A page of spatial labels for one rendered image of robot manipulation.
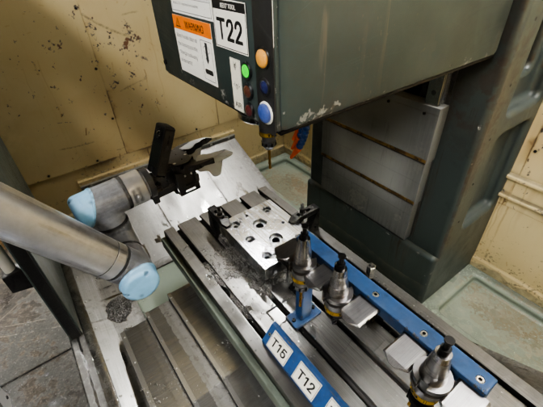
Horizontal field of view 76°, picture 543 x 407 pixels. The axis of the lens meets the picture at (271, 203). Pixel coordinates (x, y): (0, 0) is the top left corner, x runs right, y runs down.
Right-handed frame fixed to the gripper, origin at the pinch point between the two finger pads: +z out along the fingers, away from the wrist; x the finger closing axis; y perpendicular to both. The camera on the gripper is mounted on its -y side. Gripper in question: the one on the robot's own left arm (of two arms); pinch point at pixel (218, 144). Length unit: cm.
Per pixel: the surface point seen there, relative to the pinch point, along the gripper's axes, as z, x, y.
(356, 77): 10.6, 32.4, -20.4
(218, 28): -4.7, 16.3, -28.8
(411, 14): 22.9, 33.0, -27.8
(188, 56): -4.2, 2.4, -22.0
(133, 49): 19, -100, -2
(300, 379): -10, 39, 48
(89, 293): -44, -53, 73
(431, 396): -3, 64, 21
